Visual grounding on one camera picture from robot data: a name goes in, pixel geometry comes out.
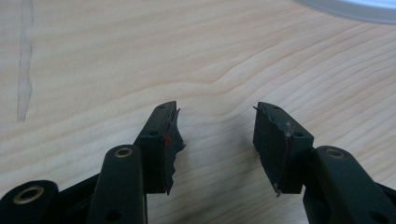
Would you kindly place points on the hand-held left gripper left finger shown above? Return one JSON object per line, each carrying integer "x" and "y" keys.
{"x": 155, "y": 155}

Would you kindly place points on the white round plate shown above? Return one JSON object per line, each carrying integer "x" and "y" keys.
{"x": 351, "y": 9}

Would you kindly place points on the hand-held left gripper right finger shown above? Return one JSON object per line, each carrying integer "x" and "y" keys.
{"x": 277, "y": 155}

